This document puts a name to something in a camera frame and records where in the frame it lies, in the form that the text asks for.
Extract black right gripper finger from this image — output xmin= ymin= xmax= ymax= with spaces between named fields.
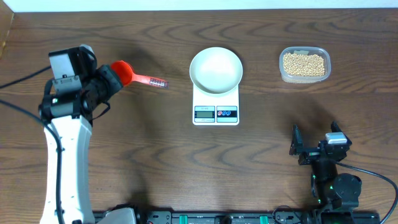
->
xmin=289 ymin=124 xmax=303 ymax=156
xmin=330 ymin=121 xmax=343 ymax=133

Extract red measuring scoop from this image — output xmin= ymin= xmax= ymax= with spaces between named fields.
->
xmin=111 ymin=60 xmax=169 ymax=89

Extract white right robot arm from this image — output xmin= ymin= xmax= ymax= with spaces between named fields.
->
xmin=289 ymin=122 xmax=362 ymax=211

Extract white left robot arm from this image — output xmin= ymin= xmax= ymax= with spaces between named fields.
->
xmin=39 ymin=65 xmax=126 ymax=224

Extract white digital kitchen scale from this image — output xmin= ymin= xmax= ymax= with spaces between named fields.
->
xmin=192 ymin=86 xmax=240 ymax=126

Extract beige bowl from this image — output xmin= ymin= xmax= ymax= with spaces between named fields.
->
xmin=189 ymin=47 xmax=243 ymax=95

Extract soybeans in container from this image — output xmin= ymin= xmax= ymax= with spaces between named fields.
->
xmin=282 ymin=53 xmax=325 ymax=77

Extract clear plastic container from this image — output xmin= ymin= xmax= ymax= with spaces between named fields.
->
xmin=279 ymin=47 xmax=331 ymax=84

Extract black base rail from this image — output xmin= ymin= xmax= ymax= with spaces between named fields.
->
xmin=93 ymin=203 xmax=382 ymax=224

